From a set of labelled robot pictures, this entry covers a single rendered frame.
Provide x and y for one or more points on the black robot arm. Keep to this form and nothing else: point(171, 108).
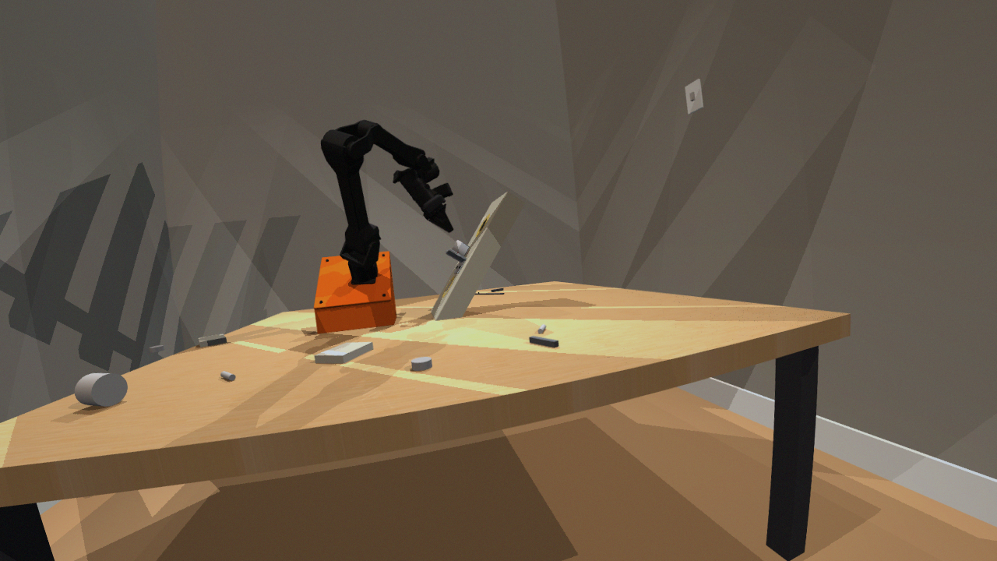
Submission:
point(344, 149)

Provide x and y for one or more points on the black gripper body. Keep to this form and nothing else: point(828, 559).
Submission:
point(426, 200)

